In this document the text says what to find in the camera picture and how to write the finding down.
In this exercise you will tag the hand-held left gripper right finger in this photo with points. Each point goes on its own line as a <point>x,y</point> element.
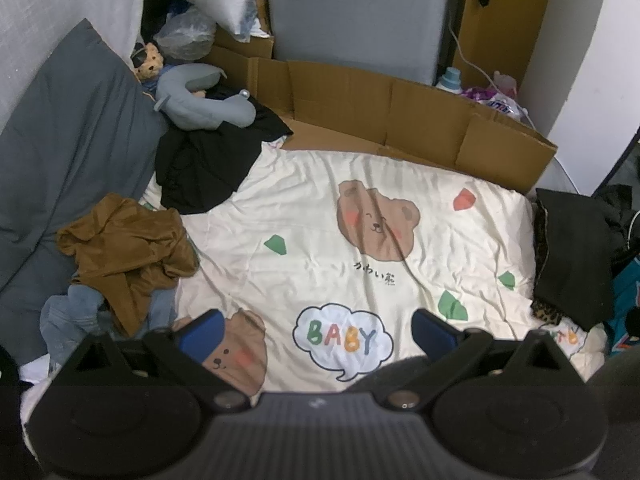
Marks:
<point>432,336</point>

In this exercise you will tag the wooden door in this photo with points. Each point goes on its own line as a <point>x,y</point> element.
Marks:
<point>500,25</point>

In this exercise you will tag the brown teddy bear toy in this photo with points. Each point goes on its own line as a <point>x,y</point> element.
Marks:
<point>150,62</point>

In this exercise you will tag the pink bottle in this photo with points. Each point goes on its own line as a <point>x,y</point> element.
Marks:
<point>505,82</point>

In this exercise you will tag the grey upright mattress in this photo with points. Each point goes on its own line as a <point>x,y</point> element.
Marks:
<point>350,15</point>

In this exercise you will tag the teal cloth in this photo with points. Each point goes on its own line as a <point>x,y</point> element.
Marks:
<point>625,300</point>

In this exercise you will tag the cream bear printed blanket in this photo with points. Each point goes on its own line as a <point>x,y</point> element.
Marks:
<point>310,230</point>

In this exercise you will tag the crumpled black garment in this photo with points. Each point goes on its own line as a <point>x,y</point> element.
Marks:
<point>200,170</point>

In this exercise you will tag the leopard print garment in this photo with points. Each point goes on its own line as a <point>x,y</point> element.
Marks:
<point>547,310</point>

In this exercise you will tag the folded black garment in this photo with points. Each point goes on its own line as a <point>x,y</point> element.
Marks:
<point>570,250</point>

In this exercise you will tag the clear plastic bag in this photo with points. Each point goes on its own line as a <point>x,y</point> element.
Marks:
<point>185,35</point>

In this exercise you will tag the white curtain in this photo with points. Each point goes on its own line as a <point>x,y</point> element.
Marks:
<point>60,5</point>

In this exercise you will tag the purple refill bag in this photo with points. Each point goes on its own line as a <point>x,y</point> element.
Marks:
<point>492,102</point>

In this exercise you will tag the dark clothing pile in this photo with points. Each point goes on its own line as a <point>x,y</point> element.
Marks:
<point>620,215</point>

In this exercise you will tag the grey-blue neck pillow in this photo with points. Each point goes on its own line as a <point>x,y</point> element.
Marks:
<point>190,105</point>

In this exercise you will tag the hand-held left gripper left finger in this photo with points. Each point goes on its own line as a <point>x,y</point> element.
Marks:
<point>202,336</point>

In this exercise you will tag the blue-capped detergent bottle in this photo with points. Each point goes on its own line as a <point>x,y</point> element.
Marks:
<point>450,80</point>

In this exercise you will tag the blue denim jeans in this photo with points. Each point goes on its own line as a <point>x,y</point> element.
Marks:
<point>65,320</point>

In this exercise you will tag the flattened cardboard box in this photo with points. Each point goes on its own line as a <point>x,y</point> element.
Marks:
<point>350,95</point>

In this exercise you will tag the brown printed t-shirt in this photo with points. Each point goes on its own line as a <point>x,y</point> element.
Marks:
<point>125,250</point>

